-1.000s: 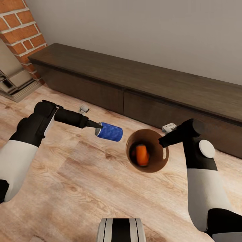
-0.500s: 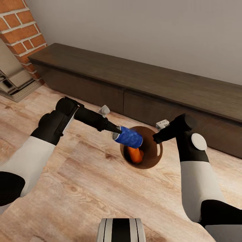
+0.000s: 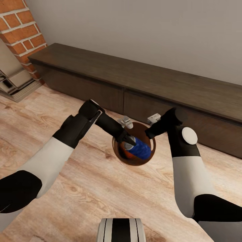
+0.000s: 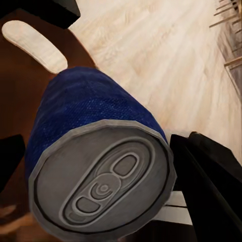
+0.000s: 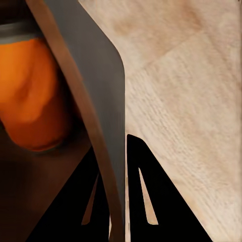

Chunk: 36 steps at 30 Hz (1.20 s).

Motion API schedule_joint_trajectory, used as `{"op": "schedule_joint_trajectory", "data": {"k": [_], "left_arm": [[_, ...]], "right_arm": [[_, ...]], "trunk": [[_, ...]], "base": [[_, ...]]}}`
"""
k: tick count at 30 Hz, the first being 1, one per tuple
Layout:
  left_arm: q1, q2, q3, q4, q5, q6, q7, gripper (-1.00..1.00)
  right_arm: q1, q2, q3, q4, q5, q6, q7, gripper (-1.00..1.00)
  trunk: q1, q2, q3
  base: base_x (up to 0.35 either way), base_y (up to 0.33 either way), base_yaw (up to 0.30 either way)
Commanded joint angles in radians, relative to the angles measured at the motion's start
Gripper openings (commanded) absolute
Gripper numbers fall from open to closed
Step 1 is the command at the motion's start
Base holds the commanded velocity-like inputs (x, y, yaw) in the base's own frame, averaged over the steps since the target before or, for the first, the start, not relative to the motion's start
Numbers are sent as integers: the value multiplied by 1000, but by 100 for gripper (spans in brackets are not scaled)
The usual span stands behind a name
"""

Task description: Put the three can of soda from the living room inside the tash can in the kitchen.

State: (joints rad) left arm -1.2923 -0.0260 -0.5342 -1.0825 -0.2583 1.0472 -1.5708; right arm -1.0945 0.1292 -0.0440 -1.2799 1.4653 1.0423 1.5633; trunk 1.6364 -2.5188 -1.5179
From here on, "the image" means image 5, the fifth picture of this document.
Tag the trash can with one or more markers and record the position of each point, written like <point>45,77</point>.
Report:
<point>95,74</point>

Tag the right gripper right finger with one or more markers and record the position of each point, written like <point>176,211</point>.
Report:
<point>176,221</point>

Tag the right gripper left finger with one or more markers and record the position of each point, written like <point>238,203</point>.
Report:
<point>62,220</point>

